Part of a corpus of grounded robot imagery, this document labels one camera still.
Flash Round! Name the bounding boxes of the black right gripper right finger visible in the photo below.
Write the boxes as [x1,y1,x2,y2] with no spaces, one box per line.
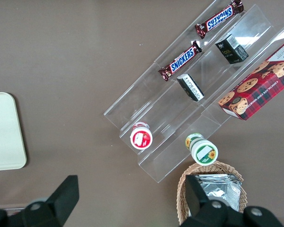
[179,175,245,227]

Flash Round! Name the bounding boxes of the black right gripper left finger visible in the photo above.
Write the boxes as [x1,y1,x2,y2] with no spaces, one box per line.
[22,175,80,227]

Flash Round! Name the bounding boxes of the light wicker basket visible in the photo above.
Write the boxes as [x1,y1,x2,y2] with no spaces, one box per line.
[177,160,248,227]

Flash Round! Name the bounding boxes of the cream plastic tray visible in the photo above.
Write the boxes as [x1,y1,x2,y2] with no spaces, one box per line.
[0,92,27,172]

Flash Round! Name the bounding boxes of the silver foil packets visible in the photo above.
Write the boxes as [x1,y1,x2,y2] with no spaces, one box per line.
[195,174,242,213]

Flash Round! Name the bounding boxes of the green sunflower yogurt cup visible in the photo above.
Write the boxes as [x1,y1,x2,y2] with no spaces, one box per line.
[185,132,219,166]

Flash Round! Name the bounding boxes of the red strawberry yogurt cup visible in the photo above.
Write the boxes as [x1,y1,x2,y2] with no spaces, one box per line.
[129,121,153,150]

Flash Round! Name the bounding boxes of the clear acrylic stepped stand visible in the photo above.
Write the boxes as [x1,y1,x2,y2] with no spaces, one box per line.
[103,0,284,184]

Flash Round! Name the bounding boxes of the small black box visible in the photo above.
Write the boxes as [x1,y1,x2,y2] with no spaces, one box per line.
[176,73,205,103]
[214,33,250,65]

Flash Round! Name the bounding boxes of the red tartan cookie box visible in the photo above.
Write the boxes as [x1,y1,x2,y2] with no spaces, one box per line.
[217,35,284,121]

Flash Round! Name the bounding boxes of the Snickers chocolate bar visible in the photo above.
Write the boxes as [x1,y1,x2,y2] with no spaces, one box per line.
[194,0,245,40]
[158,40,203,82]

